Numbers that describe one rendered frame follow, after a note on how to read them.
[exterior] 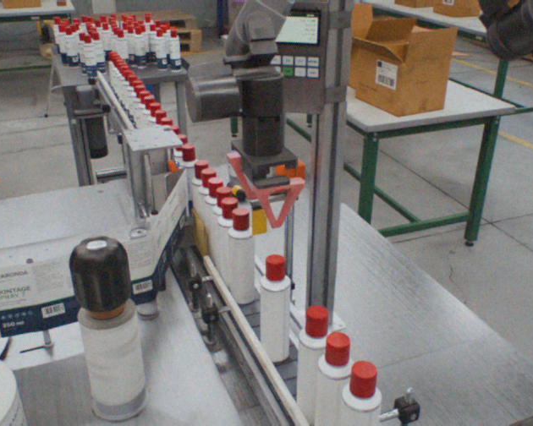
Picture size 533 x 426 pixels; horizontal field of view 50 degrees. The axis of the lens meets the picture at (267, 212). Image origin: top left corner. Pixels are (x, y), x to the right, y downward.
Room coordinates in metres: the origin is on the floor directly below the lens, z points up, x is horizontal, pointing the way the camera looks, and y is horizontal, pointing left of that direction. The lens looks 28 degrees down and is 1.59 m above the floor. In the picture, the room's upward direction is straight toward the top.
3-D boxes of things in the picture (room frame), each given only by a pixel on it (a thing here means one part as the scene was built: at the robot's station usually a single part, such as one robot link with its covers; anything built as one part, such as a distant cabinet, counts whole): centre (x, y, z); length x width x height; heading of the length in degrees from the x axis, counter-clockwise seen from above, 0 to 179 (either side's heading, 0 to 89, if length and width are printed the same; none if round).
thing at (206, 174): (1.17, 0.13, 0.98); 0.05 x 0.05 x 0.20
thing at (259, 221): (0.92, 0.01, 1.09); 0.03 x 0.01 x 0.06; 112
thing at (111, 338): (0.69, 0.24, 1.03); 0.09 x 0.09 x 0.30
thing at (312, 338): (0.66, -0.07, 0.98); 0.05 x 0.05 x 0.20
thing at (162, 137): (1.22, 0.26, 1.14); 0.14 x 0.11 x 0.01; 22
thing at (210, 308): (0.89, 0.11, 0.89); 0.03 x 0.03 x 0.12; 22
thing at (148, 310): (0.93, 0.24, 0.97); 0.05 x 0.05 x 0.19
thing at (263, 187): (0.71, -0.01, 1.25); 0.07 x 0.07 x 0.09; 21
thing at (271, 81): (0.74, 0.01, 1.38); 0.07 x 0.06 x 0.07; 111
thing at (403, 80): (2.69, -0.64, 0.97); 0.51 x 0.39 x 0.37; 116
